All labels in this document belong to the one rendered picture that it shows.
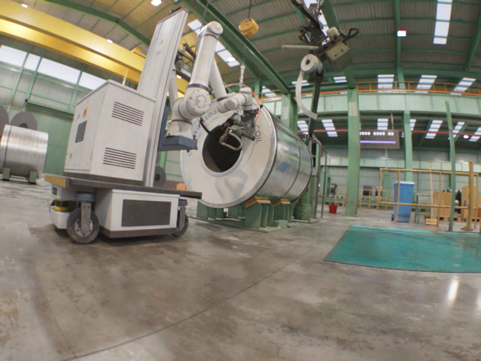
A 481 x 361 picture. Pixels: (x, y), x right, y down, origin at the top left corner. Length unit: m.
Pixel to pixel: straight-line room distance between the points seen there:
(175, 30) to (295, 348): 1.93
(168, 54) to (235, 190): 1.31
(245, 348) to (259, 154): 1.71
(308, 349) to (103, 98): 1.28
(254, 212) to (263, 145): 0.65
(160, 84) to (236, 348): 1.52
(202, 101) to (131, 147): 0.49
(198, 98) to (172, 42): 0.62
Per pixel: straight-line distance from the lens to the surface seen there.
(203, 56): 1.56
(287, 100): 7.54
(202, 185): 2.35
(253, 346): 0.54
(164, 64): 1.71
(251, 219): 2.21
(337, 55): 1.97
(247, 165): 2.05
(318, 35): 2.23
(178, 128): 1.49
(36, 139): 6.26
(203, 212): 2.58
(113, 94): 1.26
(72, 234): 1.19
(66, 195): 1.29
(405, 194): 5.69
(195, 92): 1.38
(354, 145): 6.55
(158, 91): 1.62
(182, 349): 0.51
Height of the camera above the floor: 0.33
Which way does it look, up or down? 4 degrees up
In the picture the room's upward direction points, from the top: 6 degrees clockwise
